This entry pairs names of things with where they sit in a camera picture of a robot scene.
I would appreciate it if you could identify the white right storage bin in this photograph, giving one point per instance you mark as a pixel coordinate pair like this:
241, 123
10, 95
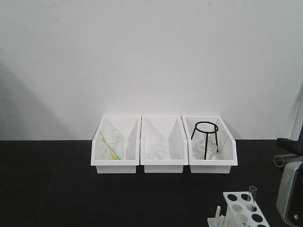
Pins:
227, 155

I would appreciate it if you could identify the white test tube rack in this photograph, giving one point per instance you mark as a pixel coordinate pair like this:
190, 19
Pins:
240, 212

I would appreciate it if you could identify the black metal tripod stand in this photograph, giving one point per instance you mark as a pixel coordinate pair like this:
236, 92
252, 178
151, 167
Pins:
205, 132

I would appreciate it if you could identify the grey silver gripper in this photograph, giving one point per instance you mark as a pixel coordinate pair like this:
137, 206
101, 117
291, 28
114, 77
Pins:
290, 195

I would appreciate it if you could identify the white left storage bin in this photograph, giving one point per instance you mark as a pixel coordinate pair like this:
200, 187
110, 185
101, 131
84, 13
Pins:
116, 145

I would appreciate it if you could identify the large glass beaker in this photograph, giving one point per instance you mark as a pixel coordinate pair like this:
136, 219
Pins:
113, 146

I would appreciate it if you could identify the glass test tube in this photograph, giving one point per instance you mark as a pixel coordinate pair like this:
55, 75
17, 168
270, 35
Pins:
251, 198
281, 160

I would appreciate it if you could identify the clear glass flask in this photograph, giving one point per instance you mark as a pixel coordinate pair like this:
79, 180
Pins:
205, 152

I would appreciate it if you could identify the white middle storage bin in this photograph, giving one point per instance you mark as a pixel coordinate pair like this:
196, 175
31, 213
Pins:
167, 130

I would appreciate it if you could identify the small glass beaker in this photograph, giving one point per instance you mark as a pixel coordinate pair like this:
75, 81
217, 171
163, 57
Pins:
159, 150

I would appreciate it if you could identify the white storage bin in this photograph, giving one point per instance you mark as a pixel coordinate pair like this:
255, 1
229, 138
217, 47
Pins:
116, 145
227, 155
167, 130

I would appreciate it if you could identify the yellow green stirring stick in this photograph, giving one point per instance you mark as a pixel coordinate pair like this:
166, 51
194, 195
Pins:
110, 145

